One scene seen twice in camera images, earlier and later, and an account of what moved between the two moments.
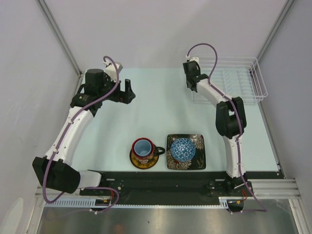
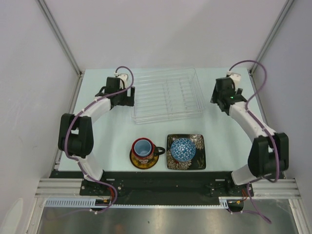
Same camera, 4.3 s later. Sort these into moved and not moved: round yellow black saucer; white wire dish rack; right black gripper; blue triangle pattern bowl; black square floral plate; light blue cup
Moved: white wire dish rack; right black gripper
Not moved: round yellow black saucer; light blue cup; blue triangle pattern bowl; black square floral plate
